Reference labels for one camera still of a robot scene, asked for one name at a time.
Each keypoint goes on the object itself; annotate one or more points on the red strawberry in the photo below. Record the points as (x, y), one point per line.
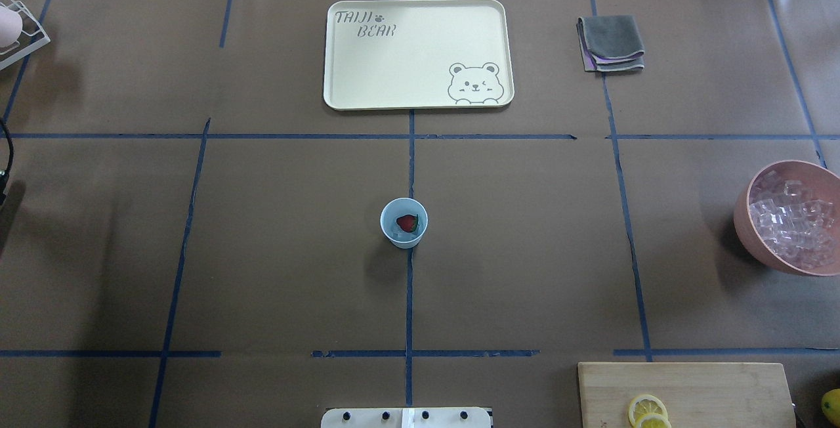
(408, 223)

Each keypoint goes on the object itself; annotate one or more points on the clear ice cube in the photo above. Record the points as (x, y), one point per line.
(399, 235)

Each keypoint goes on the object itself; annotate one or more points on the light blue cup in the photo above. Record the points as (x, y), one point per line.
(397, 208)

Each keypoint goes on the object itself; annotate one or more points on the clear ice cubes pile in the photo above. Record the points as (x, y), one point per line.
(794, 224)

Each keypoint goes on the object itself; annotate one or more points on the white cup rack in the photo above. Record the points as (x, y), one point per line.
(21, 33)

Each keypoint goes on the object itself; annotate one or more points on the pink cup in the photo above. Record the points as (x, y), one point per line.
(11, 26)

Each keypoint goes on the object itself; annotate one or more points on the cream bear tray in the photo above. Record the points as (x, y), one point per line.
(417, 54)

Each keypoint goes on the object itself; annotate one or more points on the grey folded cloth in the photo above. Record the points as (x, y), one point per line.
(610, 44)

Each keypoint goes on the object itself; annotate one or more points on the lemon slices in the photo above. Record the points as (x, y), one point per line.
(647, 411)

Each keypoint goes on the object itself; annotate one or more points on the wooden cutting board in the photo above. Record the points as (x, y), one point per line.
(696, 394)

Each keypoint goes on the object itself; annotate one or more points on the pink bowl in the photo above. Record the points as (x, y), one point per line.
(825, 185)

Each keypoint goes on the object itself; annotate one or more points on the yellow lemon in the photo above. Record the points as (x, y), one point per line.
(830, 407)

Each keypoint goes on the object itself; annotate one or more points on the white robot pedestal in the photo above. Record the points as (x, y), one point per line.
(457, 416)

